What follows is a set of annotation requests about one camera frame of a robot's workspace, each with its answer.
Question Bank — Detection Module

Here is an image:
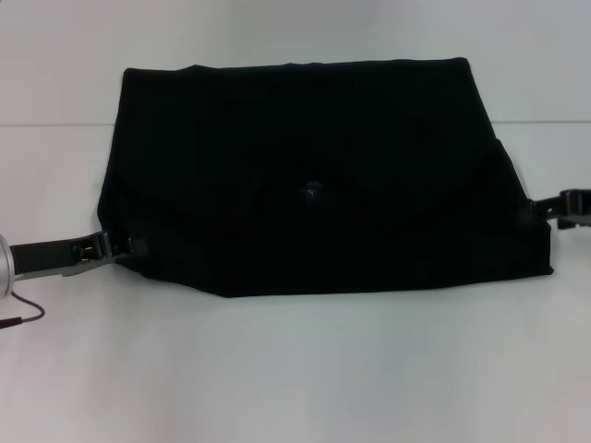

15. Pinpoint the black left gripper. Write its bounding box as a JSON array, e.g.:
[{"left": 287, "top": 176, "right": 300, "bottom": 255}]
[{"left": 8, "top": 232, "right": 149, "bottom": 281}]

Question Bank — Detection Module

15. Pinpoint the left arm cable with plug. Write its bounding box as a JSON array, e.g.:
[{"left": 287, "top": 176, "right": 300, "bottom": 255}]
[{"left": 0, "top": 290, "right": 45, "bottom": 329}]

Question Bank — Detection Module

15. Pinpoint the black shirt with FREE print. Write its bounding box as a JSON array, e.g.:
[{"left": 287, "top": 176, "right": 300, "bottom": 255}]
[{"left": 98, "top": 56, "right": 555, "bottom": 300}]

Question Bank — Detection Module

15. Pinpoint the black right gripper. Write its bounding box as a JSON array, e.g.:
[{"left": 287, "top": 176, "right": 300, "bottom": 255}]
[{"left": 527, "top": 186, "right": 591, "bottom": 232}]

